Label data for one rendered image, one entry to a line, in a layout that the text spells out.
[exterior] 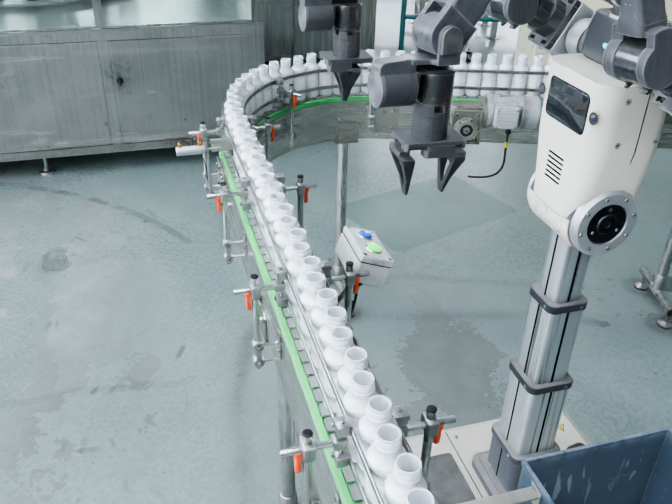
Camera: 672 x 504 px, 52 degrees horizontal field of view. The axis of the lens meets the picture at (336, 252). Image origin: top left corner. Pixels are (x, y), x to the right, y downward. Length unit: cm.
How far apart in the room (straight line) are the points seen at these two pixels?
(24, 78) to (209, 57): 106
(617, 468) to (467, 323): 182
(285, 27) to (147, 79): 229
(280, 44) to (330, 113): 372
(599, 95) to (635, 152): 15
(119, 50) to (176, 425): 244
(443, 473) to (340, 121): 141
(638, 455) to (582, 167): 57
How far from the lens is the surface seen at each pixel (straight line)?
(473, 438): 231
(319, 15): 145
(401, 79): 103
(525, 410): 193
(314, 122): 278
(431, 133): 108
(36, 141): 459
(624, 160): 153
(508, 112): 273
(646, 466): 153
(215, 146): 216
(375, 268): 151
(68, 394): 294
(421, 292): 337
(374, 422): 107
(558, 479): 141
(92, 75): 443
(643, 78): 124
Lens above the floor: 190
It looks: 31 degrees down
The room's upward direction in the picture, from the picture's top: 2 degrees clockwise
